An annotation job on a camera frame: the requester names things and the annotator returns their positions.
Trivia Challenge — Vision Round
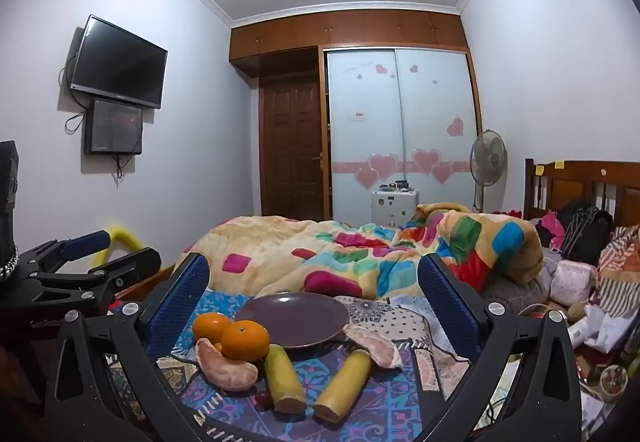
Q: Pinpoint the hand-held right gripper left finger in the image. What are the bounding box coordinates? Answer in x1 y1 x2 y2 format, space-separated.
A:
44 251 241 442

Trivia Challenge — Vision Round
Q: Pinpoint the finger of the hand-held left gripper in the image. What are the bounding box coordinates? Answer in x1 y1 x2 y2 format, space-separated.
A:
75 247 162 303
20 229 112 275

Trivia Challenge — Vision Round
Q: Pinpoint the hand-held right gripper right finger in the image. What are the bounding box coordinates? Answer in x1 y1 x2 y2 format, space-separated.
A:
417 252 583 442

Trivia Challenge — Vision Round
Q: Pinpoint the medium orange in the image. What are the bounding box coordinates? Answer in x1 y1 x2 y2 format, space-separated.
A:
192 313 234 344

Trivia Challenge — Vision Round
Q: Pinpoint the large orange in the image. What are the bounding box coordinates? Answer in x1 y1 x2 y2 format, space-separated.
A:
221 321 271 363

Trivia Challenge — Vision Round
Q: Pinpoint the peeled pomelo segment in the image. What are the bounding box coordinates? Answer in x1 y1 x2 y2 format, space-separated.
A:
195 337 260 392

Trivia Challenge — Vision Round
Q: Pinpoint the pomelo segment with white pith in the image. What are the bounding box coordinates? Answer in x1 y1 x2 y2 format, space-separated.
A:
344 323 405 369

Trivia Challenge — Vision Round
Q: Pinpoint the purple round plate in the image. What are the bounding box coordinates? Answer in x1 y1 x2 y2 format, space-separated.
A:
235 292 350 349

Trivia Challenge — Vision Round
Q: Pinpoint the yellow banana piece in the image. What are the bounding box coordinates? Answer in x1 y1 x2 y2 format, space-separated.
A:
313 349 373 422
263 343 307 414

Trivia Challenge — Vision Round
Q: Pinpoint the yellow foam tube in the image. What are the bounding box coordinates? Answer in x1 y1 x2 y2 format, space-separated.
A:
90 222 139 269

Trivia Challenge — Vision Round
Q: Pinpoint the blue brocade cloth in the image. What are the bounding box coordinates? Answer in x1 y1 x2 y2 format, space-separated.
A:
192 291 256 323

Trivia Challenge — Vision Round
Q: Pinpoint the black white dotted cloth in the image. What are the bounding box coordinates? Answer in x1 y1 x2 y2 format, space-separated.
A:
335 295 483 373

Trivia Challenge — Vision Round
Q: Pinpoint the grey pillow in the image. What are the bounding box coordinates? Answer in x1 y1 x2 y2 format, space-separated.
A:
482 278 552 312

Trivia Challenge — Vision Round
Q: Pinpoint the purple blue printed mat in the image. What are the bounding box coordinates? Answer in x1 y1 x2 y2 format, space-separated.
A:
105 322 481 442

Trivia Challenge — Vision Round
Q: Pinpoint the colourful patchwork blanket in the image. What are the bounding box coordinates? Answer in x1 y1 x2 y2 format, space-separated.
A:
182 203 545 301

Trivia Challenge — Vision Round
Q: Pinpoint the small white cabinet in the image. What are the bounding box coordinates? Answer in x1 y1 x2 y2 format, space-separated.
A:
371 187 420 227

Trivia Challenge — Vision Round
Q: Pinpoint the pink garment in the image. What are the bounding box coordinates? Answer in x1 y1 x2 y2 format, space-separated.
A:
536 210 566 249

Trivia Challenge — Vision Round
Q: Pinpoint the pink patterned pillow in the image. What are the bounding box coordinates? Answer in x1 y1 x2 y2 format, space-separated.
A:
554 259 599 306

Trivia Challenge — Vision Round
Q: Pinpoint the white plastic bag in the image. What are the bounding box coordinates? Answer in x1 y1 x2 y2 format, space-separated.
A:
569 306 627 354

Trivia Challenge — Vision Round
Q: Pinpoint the standing electric fan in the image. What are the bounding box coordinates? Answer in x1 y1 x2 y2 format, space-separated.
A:
469 129 508 214

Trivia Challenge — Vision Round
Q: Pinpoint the striped cloth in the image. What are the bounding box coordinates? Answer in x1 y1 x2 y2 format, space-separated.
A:
597 226 640 314

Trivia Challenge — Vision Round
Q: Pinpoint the round container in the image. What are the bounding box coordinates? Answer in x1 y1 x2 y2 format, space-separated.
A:
597 364 630 399

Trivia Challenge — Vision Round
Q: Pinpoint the wooden bed headboard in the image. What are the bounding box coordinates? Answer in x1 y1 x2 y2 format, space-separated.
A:
524 158 640 234

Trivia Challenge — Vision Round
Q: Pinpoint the wooden wardrobe with glass doors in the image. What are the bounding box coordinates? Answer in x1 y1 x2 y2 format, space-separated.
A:
229 10 485 226

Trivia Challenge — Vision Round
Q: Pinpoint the brown wooden door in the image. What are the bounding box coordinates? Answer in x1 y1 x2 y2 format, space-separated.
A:
259 75 331 221

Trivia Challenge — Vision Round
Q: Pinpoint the black monitor cable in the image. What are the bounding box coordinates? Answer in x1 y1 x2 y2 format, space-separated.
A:
113 153 137 182

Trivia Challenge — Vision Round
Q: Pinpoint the black television cable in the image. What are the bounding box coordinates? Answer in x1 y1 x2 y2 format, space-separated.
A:
57 65 87 134

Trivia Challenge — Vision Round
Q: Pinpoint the small black wall monitor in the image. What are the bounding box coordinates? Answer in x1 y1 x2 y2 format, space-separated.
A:
83 98 144 156

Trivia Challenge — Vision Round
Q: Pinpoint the wall-mounted black television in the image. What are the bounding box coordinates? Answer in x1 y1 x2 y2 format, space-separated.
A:
69 14 169 110

